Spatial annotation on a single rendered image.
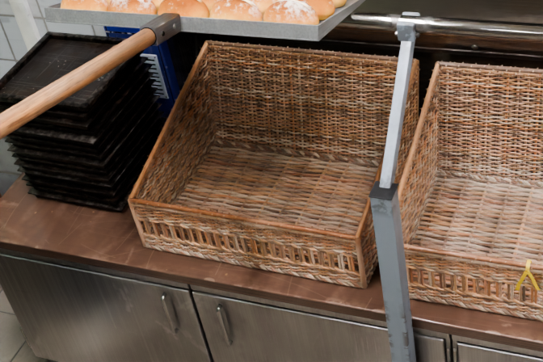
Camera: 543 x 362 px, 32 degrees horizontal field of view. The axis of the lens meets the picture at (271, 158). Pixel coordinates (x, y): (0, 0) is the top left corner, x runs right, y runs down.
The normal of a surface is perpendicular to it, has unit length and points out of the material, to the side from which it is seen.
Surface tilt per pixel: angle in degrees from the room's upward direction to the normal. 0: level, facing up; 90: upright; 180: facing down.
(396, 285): 90
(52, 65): 0
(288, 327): 90
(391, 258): 90
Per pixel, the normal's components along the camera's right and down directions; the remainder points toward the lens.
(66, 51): -0.16, -0.76
